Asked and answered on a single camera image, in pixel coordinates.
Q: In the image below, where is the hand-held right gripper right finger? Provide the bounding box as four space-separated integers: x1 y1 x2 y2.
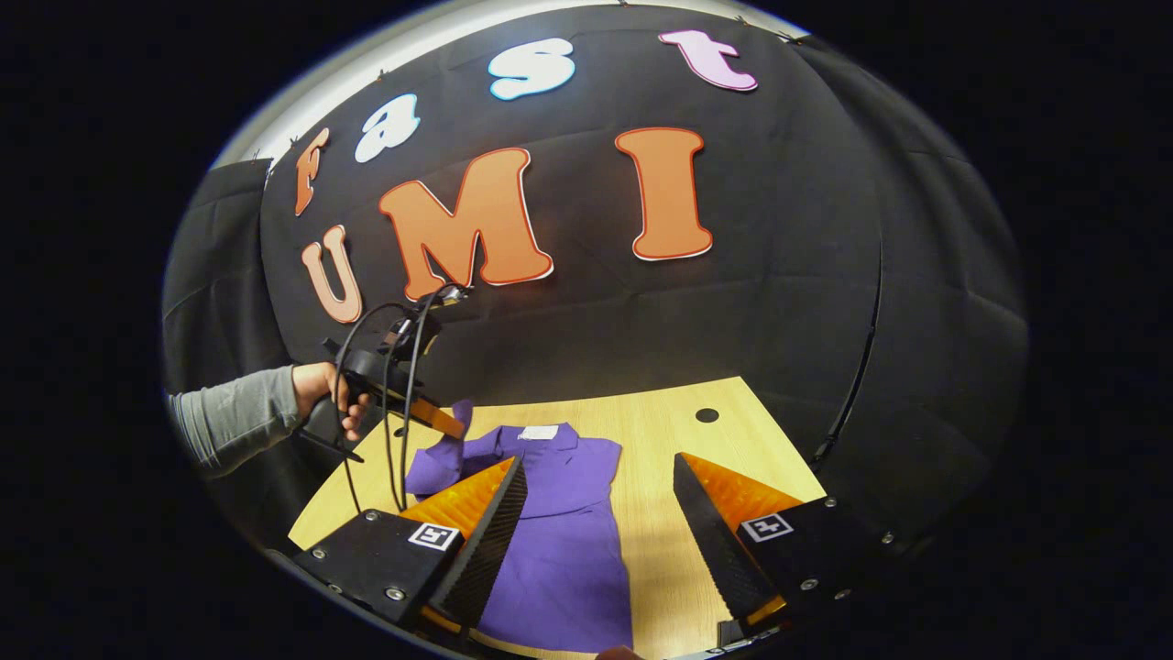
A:
674 451 899 643

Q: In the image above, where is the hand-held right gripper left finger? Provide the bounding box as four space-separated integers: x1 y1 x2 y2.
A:
291 456 531 633

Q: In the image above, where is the purple button shirt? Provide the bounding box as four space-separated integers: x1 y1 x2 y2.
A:
405 399 635 654

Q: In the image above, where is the black backdrop cloth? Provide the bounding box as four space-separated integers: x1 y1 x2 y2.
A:
160 5 1029 551

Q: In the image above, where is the black cable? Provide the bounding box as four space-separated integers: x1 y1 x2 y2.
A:
383 286 452 514
333 302 409 516

